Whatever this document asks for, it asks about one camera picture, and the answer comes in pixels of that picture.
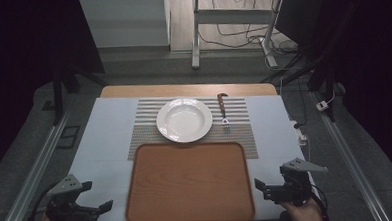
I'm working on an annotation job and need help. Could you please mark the black rectangular floor frame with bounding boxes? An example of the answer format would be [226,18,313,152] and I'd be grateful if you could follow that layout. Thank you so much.
[55,125,83,151]

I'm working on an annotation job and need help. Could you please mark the striped woven placemat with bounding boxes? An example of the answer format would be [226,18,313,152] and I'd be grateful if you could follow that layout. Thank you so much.
[124,93,259,166]

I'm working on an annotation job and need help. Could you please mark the white deep plate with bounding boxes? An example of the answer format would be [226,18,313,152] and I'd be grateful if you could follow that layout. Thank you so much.
[154,96,215,145]

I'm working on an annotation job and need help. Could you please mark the small white adapter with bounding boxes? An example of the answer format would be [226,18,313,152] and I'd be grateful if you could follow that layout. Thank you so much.
[315,100,330,112]

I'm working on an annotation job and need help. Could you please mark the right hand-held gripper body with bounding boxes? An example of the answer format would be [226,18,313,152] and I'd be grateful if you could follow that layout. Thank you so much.
[269,156,330,209]

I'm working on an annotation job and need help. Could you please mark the brown wooden tray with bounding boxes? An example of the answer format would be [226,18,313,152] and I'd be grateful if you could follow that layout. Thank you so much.
[121,138,257,221]

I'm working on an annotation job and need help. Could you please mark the dark curtain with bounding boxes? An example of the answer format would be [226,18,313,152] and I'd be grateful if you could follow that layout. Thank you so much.
[273,0,392,191]
[0,0,111,180]

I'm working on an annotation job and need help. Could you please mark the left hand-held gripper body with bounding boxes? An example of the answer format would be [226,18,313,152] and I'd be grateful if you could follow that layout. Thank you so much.
[44,172,101,221]

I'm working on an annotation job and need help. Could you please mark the black floor cables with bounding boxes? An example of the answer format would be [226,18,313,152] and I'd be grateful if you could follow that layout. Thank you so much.
[196,0,300,60]

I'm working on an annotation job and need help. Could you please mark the white cabinet panel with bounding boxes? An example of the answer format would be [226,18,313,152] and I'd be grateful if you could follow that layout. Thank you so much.
[78,0,173,50]

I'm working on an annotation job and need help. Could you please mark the white metal desk frame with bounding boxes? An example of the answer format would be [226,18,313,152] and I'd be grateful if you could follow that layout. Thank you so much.
[188,0,287,73]

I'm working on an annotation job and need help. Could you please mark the fork with wooden handle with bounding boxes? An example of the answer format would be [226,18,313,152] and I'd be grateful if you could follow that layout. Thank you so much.
[216,92,231,129]

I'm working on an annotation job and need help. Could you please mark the white power strip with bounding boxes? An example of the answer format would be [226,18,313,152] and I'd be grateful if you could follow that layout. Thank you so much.
[290,119,310,148]

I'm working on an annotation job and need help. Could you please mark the person's right hand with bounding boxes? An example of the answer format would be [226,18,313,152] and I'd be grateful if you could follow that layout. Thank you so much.
[280,197,324,221]

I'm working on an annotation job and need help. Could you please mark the black tripod stand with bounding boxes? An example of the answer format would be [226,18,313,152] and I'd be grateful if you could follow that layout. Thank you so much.
[256,3,346,126]
[49,59,112,127]

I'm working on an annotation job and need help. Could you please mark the white table cover sheet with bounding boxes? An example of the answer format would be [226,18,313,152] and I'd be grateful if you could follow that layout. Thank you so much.
[65,87,321,221]

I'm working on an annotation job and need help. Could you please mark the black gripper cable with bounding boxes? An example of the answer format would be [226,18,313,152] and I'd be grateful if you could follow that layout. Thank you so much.
[24,181,63,221]
[307,182,331,221]

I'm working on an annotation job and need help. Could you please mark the aluminium floor rail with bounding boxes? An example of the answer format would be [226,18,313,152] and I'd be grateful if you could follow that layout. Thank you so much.
[308,87,392,221]
[0,95,82,221]

